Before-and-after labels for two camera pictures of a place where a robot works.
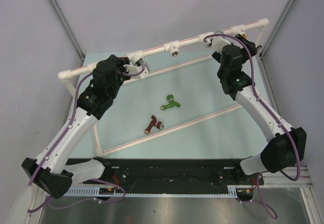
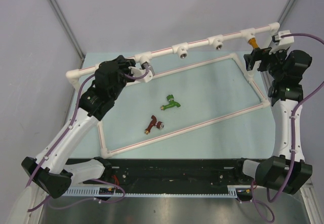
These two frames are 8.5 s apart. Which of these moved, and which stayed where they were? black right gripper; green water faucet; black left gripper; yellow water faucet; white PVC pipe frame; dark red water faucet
Moved: yellow water faucet; white PVC pipe frame; black right gripper
Stayed: green water faucet; dark red water faucet; black left gripper
